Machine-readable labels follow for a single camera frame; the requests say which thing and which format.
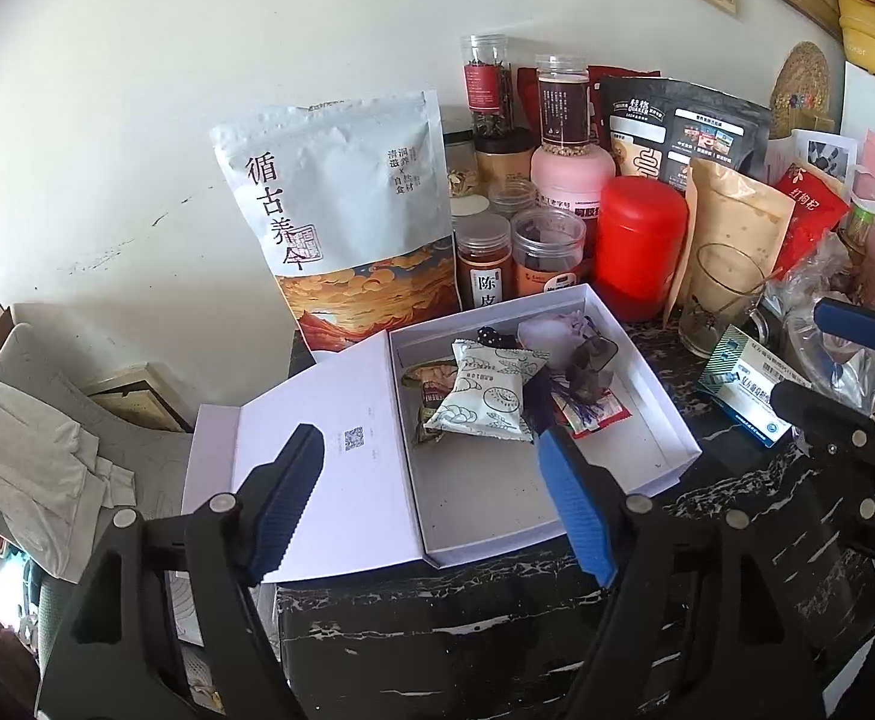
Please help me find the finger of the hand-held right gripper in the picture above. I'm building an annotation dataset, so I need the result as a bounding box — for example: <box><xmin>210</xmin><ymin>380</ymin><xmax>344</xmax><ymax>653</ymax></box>
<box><xmin>814</xmin><ymin>292</ymin><xmax>875</xmax><ymax>353</ymax></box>
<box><xmin>771</xmin><ymin>381</ymin><xmax>875</xmax><ymax>470</ymax></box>

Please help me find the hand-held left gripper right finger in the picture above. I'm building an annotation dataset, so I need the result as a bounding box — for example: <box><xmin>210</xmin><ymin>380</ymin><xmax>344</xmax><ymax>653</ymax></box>
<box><xmin>537</xmin><ymin>426</ymin><xmax>832</xmax><ymax>720</ymax></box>

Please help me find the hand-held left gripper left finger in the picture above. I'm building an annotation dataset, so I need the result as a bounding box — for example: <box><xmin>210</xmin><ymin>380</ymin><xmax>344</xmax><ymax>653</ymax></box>
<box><xmin>36</xmin><ymin>422</ymin><xmax>328</xmax><ymax>720</ymax></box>

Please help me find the lavender gift box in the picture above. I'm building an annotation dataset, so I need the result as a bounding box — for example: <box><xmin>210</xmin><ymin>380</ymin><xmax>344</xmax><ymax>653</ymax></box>
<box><xmin>181</xmin><ymin>283</ymin><xmax>701</xmax><ymax>586</ymax></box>

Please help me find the red white snack packet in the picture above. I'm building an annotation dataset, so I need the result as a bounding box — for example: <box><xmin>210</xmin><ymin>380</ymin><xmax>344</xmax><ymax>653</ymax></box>
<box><xmin>558</xmin><ymin>388</ymin><xmax>631</xmax><ymax>440</ymax></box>

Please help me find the white leaf print packet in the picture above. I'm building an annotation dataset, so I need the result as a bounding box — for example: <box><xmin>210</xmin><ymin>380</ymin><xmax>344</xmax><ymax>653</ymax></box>
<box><xmin>422</xmin><ymin>340</ymin><xmax>551</xmax><ymax>442</ymax></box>

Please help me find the lavender sachet purple tassel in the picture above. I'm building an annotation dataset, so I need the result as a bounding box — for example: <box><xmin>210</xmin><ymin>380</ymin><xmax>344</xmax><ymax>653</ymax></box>
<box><xmin>519</xmin><ymin>311</ymin><xmax>604</xmax><ymax>432</ymax></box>

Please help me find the brown nut snack packet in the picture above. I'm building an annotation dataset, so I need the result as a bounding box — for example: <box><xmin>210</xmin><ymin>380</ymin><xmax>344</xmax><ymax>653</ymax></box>
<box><xmin>400</xmin><ymin>362</ymin><xmax>460</xmax><ymax>392</ymax></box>

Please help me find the clear plastic bag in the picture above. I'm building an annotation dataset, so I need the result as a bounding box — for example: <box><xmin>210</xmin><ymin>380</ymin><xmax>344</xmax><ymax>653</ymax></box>
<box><xmin>768</xmin><ymin>232</ymin><xmax>875</xmax><ymax>437</ymax></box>

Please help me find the white blue medicine box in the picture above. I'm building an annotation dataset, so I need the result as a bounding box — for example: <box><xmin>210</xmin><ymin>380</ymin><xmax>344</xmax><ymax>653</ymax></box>
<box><xmin>696</xmin><ymin>324</ymin><xmax>810</xmax><ymax>449</ymax></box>

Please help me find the red plastic bag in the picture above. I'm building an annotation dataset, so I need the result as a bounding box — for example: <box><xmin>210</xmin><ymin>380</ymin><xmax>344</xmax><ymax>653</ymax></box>
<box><xmin>771</xmin><ymin>165</ymin><xmax>851</xmax><ymax>278</ymax></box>

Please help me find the glass mug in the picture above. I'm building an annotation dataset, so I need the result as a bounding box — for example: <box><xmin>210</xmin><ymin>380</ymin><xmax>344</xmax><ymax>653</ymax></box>
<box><xmin>678</xmin><ymin>244</ymin><xmax>772</xmax><ymax>359</ymax></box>

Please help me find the kraft paper pouch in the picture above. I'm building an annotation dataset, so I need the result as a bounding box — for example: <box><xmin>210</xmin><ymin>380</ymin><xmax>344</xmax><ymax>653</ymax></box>
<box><xmin>663</xmin><ymin>157</ymin><xmax>795</xmax><ymax>310</ymax></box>

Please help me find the printed paper sheet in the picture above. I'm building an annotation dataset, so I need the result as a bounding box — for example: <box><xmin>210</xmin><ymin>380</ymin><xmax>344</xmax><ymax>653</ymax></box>
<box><xmin>768</xmin><ymin>127</ymin><xmax>859</xmax><ymax>188</ymax></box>

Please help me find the red canister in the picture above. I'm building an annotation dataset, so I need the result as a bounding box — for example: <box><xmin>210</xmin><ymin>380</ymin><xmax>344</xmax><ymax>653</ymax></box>
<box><xmin>595</xmin><ymin>176</ymin><xmax>690</xmax><ymax>321</ymax></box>

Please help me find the woven straw hat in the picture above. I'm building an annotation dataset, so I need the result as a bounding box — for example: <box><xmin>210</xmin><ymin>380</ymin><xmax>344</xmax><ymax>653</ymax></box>
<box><xmin>771</xmin><ymin>41</ymin><xmax>832</xmax><ymax>137</ymax></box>

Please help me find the black foil pouch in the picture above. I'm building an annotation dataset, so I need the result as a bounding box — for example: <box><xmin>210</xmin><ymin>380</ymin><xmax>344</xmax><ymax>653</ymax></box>
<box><xmin>601</xmin><ymin>77</ymin><xmax>772</xmax><ymax>192</ymax></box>

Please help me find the wide clear plastic jar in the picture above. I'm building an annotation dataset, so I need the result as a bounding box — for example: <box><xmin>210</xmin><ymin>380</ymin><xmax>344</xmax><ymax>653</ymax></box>
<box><xmin>513</xmin><ymin>208</ymin><xmax>587</xmax><ymax>295</ymax></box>

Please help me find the small jar brown powder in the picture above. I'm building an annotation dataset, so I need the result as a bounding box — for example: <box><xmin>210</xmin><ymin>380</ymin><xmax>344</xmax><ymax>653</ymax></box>
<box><xmin>454</xmin><ymin>214</ymin><xmax>517</xmax><ymax>310</ymax></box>

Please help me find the beige cloth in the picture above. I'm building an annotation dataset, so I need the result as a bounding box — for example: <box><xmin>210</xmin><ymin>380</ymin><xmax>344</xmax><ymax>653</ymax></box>
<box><xmin>0</xmin><ymin>371</ymin><xmax>139</xmax><ymax>586</ymax></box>

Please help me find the grey armchair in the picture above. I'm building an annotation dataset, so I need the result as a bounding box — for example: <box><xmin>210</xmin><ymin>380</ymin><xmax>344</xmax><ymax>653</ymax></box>
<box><xmin>0</xmin><ymin>304</ymin><xmax>199</xmax><ymax>511</ymax></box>

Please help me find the large white pouch orange artwork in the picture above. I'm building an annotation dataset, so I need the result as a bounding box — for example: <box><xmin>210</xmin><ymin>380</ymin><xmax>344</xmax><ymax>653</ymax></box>
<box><xmin>208</xmin><ymin>90</ymin><xmax>463</xmax><ymax>355</ymax></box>

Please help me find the small empty clear jar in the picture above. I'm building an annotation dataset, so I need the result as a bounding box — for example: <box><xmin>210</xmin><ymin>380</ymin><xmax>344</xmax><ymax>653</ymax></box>
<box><xmin>490</xmin><ymin>181</ymin><xmax>538</xmax><ymax>218</ymax></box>

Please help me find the pink canister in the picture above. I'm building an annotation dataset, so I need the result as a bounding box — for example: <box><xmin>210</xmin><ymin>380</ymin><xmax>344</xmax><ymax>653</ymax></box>
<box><xmin>531</xmin><ymin>146</ymin><xmax>617</xmax><ymax>241</ymax></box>

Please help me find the orange jar black lid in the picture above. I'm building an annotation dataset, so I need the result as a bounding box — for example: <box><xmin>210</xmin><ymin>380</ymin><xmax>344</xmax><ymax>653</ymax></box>
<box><xmin>475</xmin><ymin>136</ymin><xmax>538</xmax><ymax>185</ymax></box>

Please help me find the tall jar maroon label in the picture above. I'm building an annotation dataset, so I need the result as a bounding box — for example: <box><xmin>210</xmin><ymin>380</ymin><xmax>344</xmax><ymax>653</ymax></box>
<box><xmin>535</xmin><ymin>55</ymin><xmax>595</xmax><ymax>152</ymax></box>

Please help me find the tall jar red label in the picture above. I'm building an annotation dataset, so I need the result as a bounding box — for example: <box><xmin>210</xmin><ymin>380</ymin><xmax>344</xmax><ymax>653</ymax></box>
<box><xmin>462</xmin><ymin>35</ymin><xmax>515</xmax><ymax>140</ymax></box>

